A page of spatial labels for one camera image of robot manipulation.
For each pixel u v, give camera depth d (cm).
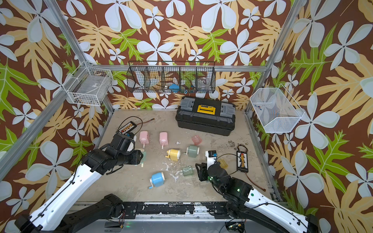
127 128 108
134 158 65
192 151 89
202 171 64
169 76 97
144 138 95
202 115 95
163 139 94
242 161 91
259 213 50
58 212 39
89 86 86
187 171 88
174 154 86
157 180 77
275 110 84
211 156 64
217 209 74
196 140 102
